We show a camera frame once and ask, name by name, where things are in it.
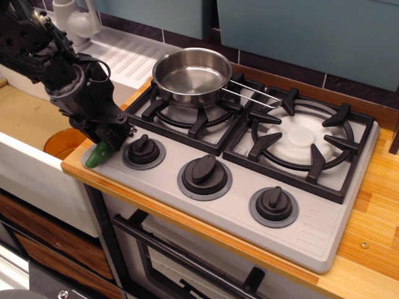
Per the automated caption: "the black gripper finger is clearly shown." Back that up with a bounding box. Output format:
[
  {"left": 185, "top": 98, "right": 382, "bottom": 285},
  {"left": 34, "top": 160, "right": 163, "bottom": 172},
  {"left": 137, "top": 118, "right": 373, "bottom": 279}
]
[
  {"left": 69, "top": 116, "right": 101, "bottom": 144},
  {"left": 96, "top": 124, "right": 130, "bottom": 151}
]

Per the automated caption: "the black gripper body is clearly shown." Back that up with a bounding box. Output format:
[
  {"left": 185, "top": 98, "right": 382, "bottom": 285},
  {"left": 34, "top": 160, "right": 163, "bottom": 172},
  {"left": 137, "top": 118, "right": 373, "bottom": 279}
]
[{"left": 49, "top": 53, "right": 135, "bottom": 137}]

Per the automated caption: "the green toy pickle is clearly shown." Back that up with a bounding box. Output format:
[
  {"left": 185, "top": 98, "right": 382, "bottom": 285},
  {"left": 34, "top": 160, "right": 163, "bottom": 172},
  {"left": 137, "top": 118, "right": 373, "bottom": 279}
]
[{"left": 85, "top": 141, "right": 113, "bottom": 169}]

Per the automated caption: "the stainless steel pan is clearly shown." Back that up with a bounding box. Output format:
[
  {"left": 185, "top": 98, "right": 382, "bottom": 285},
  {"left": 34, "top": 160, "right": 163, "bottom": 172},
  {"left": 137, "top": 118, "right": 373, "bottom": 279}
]
[{"left": 152, "top": 47, "right": 282, "bottom": 109}]

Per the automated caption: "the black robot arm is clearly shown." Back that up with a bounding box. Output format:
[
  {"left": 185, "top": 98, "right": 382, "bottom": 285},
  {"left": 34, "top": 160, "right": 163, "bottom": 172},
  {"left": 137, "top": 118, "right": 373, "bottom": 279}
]
[{"left": 1, "top": 1, "right": 133, "bottom": 151}]

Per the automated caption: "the black left stove knob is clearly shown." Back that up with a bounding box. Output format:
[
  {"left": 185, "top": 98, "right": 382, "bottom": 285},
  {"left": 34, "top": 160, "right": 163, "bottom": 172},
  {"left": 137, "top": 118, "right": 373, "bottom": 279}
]
[{"left": 122, "top": 134, "right": 166, "bottom": 171}]

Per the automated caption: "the black stove knob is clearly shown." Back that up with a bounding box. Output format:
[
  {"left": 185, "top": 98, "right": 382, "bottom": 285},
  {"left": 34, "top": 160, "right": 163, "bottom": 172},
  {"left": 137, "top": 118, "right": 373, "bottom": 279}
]
[
  {"left": 249, "top": 186, "right": 299, "bottom": 229},
  {"left": 122, "top": 134, "right": 166, "bottom": 171},
  {"left": 177, "top": 154, "right": 233, "bottom": 201}
]

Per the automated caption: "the black middle stove knob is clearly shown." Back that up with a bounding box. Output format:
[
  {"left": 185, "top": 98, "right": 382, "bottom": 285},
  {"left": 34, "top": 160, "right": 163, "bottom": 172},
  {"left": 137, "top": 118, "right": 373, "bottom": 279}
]
[{"left": 177, "top": 154, "right": 233, "bottom": 201}]

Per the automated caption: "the grey toy stove top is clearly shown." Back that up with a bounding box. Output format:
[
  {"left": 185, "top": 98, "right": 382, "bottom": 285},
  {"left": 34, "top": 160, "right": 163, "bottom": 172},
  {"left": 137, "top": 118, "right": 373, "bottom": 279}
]
[{"left": 82, "top": 72, "right": 380, "bottom": 273}]

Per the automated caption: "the black right stove knob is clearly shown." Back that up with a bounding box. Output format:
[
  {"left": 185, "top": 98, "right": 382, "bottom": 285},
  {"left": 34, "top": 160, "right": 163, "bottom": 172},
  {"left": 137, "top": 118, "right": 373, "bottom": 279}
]
[{"left": 249, "top": 186, "right": 299, "bottom": 229}]

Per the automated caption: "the orange plastic bowl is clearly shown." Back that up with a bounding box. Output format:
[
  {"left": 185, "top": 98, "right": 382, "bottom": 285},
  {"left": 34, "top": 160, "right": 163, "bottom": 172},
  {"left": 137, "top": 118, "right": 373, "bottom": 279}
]
[{"left": 44, "top": 128, "right": 87, "bottom": 160}]

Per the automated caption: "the white toy sink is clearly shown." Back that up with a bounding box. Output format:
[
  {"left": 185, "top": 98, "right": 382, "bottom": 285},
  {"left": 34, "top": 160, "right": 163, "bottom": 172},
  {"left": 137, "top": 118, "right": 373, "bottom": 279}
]
[{"left": 0, "top": 7, "right": 181, "bottom": 239}]

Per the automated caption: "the grey toy faucet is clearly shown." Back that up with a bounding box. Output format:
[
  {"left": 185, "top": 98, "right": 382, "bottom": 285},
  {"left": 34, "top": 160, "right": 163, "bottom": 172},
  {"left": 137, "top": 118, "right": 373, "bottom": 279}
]
[{"left": 52, "top": 0, "right": 101, "bottom": 52}]

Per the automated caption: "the black left burner grate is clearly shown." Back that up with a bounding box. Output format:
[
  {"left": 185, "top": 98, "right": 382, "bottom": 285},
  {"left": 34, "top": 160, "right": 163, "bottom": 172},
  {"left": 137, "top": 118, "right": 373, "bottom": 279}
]
[{"left": 125, "top": 72, "right": 265, "bottom": 156}]

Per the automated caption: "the black burner grate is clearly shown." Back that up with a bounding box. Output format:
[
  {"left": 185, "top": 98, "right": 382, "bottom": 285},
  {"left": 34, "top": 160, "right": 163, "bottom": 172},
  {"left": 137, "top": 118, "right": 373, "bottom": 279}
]
[
  {"left": 125, "top": 72, "right": 265, "bottom": 156},
  {"left": 223, "top": 87, "right": 379, "bottom": 204}
]

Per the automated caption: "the wooden drawer front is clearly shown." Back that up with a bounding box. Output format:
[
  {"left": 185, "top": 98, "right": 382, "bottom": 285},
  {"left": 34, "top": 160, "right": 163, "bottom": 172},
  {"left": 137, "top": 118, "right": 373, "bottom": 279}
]
[{"left": 1, "top": 191, "right": 123, "bottom": 298}]

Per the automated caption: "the toy oven door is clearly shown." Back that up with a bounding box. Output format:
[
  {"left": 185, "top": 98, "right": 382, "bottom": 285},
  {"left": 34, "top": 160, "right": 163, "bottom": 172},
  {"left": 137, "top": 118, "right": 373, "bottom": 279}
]
[{"left": 103, "top": 194, "right": 321, "bottom": 298}]

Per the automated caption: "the black right burner grate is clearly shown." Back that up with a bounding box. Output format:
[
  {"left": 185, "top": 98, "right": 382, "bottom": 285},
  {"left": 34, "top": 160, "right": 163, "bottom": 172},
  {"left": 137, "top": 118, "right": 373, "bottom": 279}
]
[{"left": 223, "top": 87, "right": 379, "bottom": 204}]

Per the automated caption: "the black oven door handle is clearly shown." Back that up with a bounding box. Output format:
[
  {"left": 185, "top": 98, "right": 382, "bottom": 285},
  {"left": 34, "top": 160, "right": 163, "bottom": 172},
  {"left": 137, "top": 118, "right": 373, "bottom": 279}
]
[{"left": 112, "top": 210, "right": 264, "bottom": 298}]

